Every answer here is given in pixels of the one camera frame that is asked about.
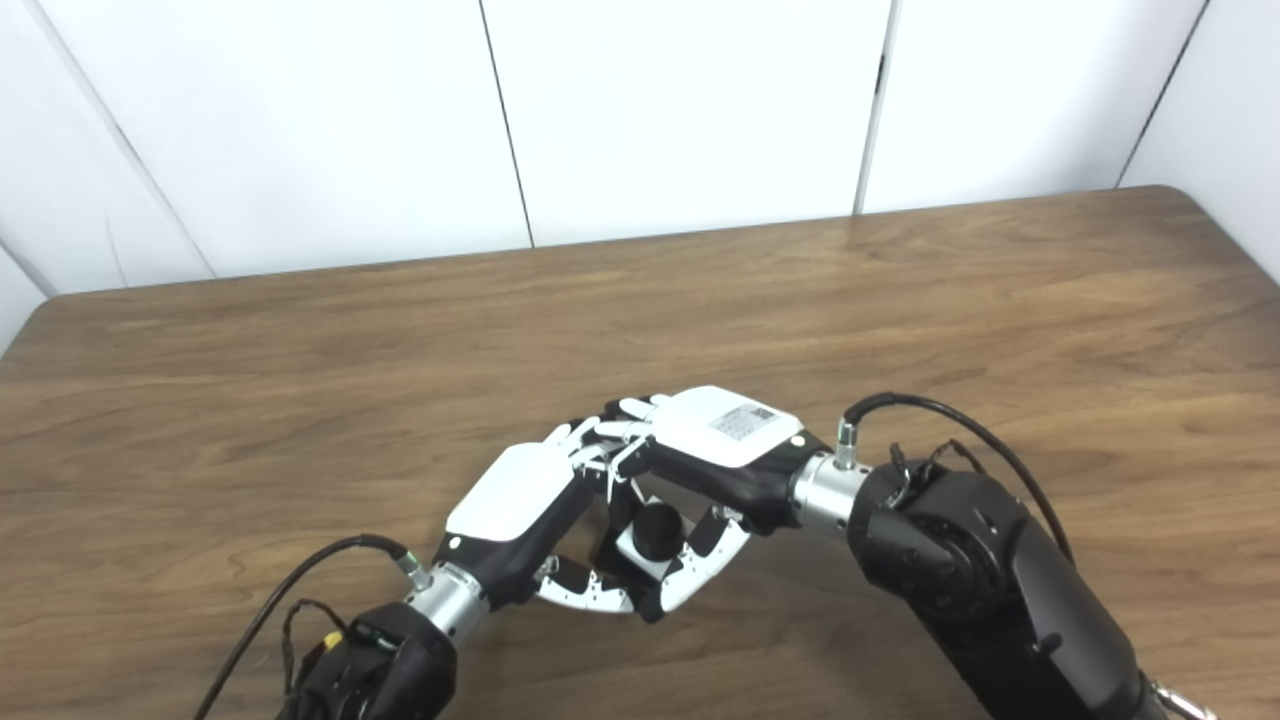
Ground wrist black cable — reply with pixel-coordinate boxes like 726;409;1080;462
838;392;1077;567
194;534;434;720

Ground left arm thin wire bundle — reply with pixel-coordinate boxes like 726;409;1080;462
279;598;351;693

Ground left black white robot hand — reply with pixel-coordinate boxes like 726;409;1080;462
432;420;641;614

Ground black peg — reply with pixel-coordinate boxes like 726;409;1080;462
592;503;691;601

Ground arm thin wire bundle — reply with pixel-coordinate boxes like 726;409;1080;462
888;438;987;501
279;598;351;693

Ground right arm thin wire bundle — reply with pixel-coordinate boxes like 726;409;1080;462
888;438;987;501

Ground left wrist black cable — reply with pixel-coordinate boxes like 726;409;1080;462
194;534;434;720

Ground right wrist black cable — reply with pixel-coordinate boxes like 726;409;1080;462
838;392;1077;567

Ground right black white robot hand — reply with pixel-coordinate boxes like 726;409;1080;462
600;385;831;623

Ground white square piece with hole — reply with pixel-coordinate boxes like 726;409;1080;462
614;525;701;582

